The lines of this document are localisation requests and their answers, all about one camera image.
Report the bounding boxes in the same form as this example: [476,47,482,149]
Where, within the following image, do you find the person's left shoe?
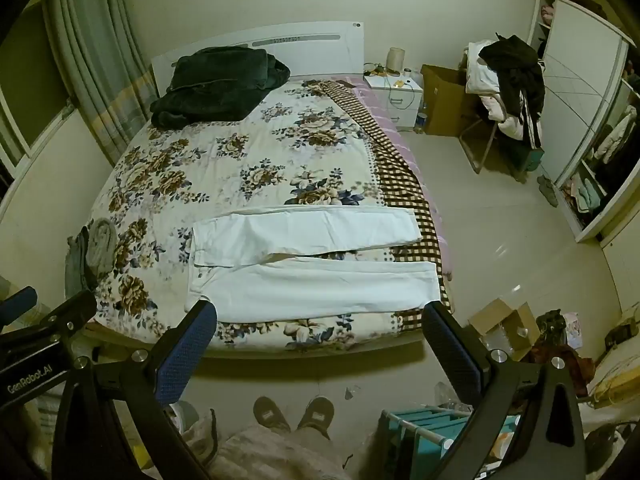
[252,396,292,433]

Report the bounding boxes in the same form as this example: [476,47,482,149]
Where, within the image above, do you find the teal rack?
[375,407,521,480]

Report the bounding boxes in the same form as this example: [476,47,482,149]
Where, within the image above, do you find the pink bed sheet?
[345,74,453,281]

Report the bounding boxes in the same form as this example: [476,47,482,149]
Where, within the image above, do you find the white nightstand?
[363,74,425,130]

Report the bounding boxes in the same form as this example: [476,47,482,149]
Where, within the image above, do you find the white headboard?
[151,21,366,92]

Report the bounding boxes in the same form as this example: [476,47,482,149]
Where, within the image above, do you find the small open cardboard box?
[467,297,542,361]

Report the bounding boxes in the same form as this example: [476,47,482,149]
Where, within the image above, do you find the brown checked blanket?
[320,80,443,331]

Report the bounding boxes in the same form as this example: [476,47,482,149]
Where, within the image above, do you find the grey slippers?
[536,174,560,208]

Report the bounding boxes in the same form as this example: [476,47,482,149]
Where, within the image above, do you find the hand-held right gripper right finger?
[421,301,587,480]

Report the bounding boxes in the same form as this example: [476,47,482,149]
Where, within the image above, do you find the large cardboard box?
[420,64,483,137]

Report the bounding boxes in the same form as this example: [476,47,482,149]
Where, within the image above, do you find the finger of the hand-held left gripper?
[0,290,97,356]
[0,286,39,317]

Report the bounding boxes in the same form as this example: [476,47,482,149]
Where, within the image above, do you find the white garment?
[465,40,503,96]

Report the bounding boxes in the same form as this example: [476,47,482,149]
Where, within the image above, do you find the person's legs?
[210,425,361,480]

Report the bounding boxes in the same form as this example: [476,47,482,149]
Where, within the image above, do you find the person's right shoe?
[297,396,336,433]

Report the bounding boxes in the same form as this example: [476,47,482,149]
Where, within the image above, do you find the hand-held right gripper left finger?
[50,299,218,480]

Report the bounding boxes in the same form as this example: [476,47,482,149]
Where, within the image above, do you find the green striped curtain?
[42,0,161,166]

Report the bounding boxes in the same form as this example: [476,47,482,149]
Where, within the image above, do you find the dark red cloth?
[530,342,596,398]

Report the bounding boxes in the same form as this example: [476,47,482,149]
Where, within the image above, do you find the white wardrobe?
[525,0,640,243]

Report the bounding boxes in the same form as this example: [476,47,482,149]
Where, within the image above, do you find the floral quilt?
[75,77,451,356]

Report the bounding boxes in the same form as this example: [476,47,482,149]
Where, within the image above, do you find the window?
[0,0,76,176]

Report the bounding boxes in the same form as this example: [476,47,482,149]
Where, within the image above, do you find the dark green blanket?
[150,46,292,130]

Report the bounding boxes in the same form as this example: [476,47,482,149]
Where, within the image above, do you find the grey cloth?
[65,217,118,293]

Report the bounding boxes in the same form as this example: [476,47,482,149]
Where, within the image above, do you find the white pants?
[184,205,442,322]

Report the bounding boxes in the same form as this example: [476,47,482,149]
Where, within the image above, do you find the folding chair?
[457,110,531,181]

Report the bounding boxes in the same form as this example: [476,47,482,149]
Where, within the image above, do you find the person's shoe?
[297,396,336,433]
[252,396,292,433]

